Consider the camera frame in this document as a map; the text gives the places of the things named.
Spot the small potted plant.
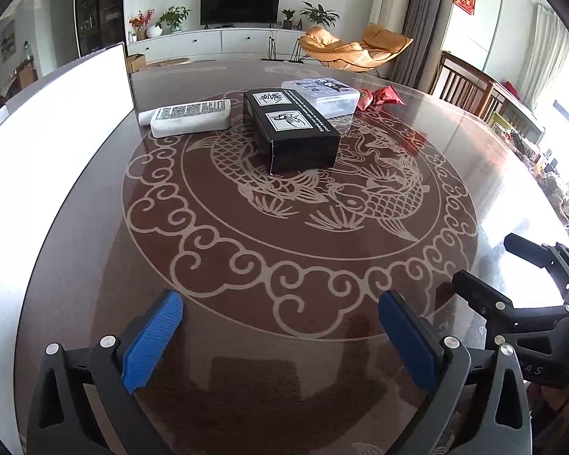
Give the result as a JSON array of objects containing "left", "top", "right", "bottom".
[{"left": 281, "top": 8, "right": 296, "bottom": 30}]

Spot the white lotion bottle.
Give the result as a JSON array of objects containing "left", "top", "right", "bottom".
[{"left": 137, "top": 100, "right": 232, "bottom": 139}]

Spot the wooden dining chair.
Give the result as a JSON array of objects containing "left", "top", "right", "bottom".
[{"left": 428, "top": 50, "right": 547, "bottom": 139}]

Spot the grey curtain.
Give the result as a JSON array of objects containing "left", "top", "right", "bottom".
[{"left": 388, "top": 0, "right": 453, "bottom": 93}]

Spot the dark display cabinet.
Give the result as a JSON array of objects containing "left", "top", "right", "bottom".
[{"left": 74, "top": 0, "right": 125, "bottom": 56}]

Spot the orange lounge chair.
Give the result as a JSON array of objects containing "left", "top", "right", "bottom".
[{"left": 299, "top": 23, "right": 413, "bottom": 73}]

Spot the black television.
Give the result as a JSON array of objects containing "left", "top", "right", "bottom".
[{"left": 199, "top": 0, "right": 279, "bottom": 26}]

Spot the green potted plant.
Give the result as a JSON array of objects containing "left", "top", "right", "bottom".
[
  {"left": 157, "top": 5, "right": 191, "bottom": 33},
  {"left": 300, "top": 1, "right": 341, "bottom": 27}
]

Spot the white storage box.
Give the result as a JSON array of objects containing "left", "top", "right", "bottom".
[{"left": 0, "top": 44, "right": 133, "bottom": 454}]

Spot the red packet right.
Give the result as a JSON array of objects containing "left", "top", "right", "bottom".
[{"left": 372, "top": 85, "right": 405, "bottom": 106}]

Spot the green potted plant left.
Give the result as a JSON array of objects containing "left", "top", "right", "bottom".
[{"left": 157, "top": 5, "right": 191, "bottom": 33}]

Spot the cardboard box on floor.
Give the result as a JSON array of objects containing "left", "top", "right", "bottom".
[{"left": 125, "top": 53, "right": 147, "bottom": 74}]

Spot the red packet left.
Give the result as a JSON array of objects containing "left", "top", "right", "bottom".
[{"left": 357, "top": 88, "right": 374, "bottom": 111}]

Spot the red packet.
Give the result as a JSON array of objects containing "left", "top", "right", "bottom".
[
  {"left": 372, "top": 85, "right": 405, "bottom": 106},
  {"left": 357, "top": 88, "right": 374, "bottom": 111}
]

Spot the clear plastic container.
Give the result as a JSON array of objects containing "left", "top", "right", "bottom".
[{"left": 281, "top": 78, "right": 361, "bottom": 119}]

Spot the black cardboard box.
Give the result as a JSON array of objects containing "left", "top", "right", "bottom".
[{"left": 242, "top": 88, "right": 340, "bottom": 175}]

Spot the red flower vase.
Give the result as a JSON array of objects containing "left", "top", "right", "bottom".
[{"left": 128, "top": 9, "right": 155, "bottom": 41}]

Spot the green potted plant right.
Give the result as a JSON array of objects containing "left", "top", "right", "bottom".
[{"left": 300, "top": 1, "right": 341, "bottom": 27}]

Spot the white tv cabinet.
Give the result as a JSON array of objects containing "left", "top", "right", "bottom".
[{"left": 126, "top": 28, "right": 304, "bottom": 63}]

